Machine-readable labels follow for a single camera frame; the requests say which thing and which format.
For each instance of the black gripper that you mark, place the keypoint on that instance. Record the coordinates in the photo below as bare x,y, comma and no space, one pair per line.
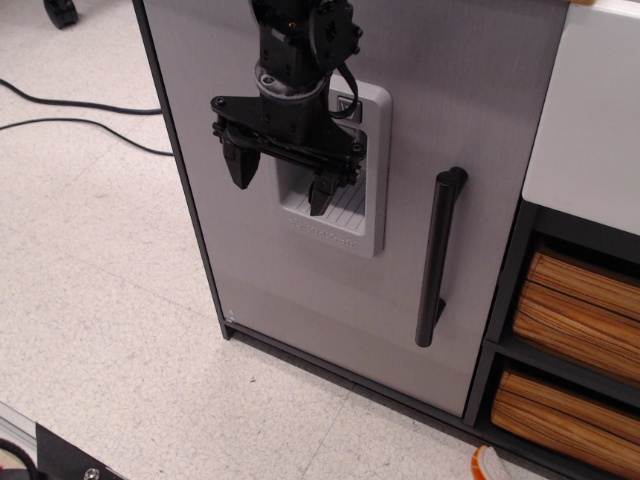
299,130

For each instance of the black bar door handle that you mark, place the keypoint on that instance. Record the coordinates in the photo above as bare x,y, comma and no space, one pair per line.
448,186

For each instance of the grey toy fridge door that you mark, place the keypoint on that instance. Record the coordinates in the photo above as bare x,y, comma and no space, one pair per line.
468,80

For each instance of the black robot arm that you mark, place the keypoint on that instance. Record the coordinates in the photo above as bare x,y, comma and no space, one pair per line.
302,43

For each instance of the dark grey fridge cabinet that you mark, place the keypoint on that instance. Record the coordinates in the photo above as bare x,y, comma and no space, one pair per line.
502,349

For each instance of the grey water dispenser panel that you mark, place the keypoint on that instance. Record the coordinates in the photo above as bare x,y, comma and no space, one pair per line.
354,220

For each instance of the black caster wheel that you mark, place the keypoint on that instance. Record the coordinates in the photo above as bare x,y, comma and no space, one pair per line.
62,13

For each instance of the white toy sink front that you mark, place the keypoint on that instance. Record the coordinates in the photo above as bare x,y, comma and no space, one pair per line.
585,158

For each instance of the upper wooden drawer bin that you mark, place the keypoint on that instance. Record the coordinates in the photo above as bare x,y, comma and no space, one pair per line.
584,311

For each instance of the wooden drawer bin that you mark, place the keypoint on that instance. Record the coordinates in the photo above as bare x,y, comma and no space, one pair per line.
584,311
569,422

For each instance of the orange white object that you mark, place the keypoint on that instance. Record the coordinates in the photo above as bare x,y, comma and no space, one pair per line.
487,465

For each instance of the lower wooden drawer bin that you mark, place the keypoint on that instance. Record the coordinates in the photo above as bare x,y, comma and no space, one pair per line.
569,422

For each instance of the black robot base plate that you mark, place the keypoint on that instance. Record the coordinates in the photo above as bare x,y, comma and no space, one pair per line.
59,459

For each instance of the aluminium rail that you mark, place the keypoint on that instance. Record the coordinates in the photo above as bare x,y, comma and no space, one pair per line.
19,430

